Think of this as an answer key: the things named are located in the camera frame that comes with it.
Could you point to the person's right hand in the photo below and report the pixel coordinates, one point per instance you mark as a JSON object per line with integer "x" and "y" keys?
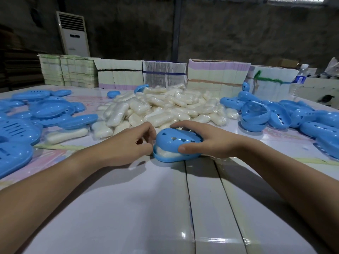
{"x": 219, "y": 141}

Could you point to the person's left hand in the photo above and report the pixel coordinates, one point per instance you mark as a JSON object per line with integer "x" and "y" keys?
{"x": 121, "y": 150}

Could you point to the white soap bar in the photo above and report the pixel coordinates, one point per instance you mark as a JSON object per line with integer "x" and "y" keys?
{"x": 165, "y": 153}

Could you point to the blue slotted plastic base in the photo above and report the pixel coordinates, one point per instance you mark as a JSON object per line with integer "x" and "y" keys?
{"x": 169, "y": 159}

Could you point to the blue oval plastic lid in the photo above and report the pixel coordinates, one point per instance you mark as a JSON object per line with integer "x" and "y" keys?
{"x": 141, "y": 88}
{"x": 169, "y": 140}
{"x": 245, "y": 86}
{"x": 113, "y": 94}

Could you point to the pile of white soaps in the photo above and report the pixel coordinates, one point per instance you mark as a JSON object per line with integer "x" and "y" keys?
{"x": 159, "y": 105}

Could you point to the pile of blue plastic lids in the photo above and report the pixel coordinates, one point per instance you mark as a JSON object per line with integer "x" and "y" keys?
{"x": 286, "y": 116}

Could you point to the pile of blue slotted lids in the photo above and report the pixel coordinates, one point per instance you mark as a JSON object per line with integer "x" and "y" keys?
{"x": 23, "y": 129}

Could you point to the person's left forearm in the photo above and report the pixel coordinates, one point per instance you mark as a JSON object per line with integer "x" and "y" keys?
{"x": 45, "y": 203}

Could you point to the person's right forearm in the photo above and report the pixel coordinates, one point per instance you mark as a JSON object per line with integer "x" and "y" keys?
{"x": 296, "y": 187}

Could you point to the white carton stack, pink stripe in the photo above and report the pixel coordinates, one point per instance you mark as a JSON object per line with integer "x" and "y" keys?
{"x": 217, "y": 76}

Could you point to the row of stacked flat cartons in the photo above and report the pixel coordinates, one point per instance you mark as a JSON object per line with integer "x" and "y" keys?
{"x": 119, "y": 77}

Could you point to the white sheet stack, green mark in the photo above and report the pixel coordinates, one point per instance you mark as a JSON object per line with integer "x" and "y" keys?
{"x": 271, "y": 87}

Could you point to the silver sheet bundle, blue band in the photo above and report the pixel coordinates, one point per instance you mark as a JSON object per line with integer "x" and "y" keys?
{"x": 164, "y": 74}

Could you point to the stack of greenish paper sheets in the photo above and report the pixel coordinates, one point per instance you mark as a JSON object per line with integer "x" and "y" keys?
{"x": 69, "y": 71}

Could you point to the clear water bottle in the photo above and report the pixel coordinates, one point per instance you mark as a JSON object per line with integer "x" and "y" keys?
{"x": 298, "y": 81}

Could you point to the brown cardboard box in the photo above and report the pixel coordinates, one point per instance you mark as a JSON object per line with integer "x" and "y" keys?
{"x": 283, "y": 63}

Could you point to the white workshop machine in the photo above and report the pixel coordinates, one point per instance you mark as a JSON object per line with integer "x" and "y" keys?
{"x": 320, "y": 92}

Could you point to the dark metal pillar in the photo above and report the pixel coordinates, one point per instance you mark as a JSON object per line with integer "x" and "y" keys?
{"x": 177, "y": 29}

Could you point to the white standing air conditioner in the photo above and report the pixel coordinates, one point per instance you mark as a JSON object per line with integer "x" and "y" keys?
{"x": 74, "y": 35}

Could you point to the stacks of brown cardboard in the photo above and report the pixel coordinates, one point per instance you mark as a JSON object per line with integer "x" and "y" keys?
{"x": 18, "y": 71}

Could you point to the white plastic bag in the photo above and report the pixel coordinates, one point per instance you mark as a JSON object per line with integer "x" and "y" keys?
{"x": 333, "y": 67}

